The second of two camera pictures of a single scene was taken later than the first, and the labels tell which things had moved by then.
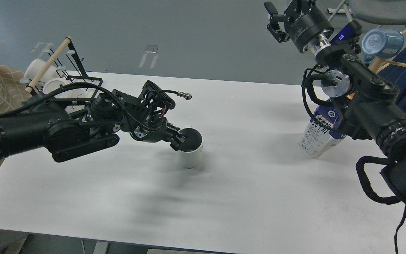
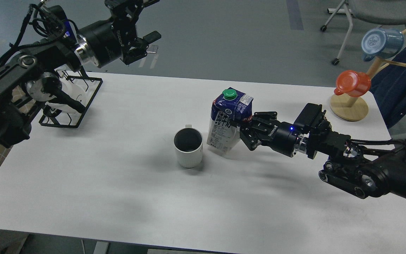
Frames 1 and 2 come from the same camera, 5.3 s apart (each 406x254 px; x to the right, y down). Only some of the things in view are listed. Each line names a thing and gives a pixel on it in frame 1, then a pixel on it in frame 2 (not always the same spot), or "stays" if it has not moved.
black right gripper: [303, 20] to [283, 138]
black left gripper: [145, 115] to [110, 39]
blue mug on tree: [382, 43] stays
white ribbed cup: [190, 151] stays
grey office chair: [384, 12] stays
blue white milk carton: [316, 139] to [226, 111]
